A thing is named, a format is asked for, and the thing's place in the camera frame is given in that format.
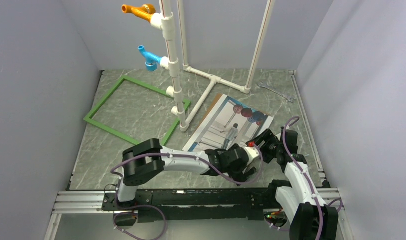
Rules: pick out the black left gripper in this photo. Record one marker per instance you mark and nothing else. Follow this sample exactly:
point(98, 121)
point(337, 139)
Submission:
point(239, 175)

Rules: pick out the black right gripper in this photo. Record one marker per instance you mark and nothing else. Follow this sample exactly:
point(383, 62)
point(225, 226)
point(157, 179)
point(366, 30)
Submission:
point(267, 135)

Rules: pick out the printed photo with lanterns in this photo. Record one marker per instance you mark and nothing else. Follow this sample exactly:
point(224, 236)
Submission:
point(230, 122)

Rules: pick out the white PVC pipe stand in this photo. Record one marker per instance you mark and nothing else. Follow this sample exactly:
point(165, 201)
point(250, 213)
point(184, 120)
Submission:
point(219, 34)

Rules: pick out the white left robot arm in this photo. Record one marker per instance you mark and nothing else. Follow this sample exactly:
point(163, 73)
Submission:
point(143, 162)

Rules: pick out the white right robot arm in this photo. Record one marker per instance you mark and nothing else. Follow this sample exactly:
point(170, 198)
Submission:
point(310, 217)

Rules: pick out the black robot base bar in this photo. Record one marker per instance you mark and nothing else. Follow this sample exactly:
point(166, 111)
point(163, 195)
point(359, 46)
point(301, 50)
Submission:
point(202, 204)

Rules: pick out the silver open-end wrench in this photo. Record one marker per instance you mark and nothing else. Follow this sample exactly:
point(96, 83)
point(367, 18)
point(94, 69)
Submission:
point(283, 95)

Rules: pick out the blue plastic faucet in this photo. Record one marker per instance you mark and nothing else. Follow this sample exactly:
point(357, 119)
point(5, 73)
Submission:
point(151, 60)

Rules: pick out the orange plastic faucet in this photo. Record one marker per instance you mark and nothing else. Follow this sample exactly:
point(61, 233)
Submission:
point(144, 11)

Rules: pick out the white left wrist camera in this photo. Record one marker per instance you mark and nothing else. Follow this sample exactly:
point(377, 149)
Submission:
point(252, 152)

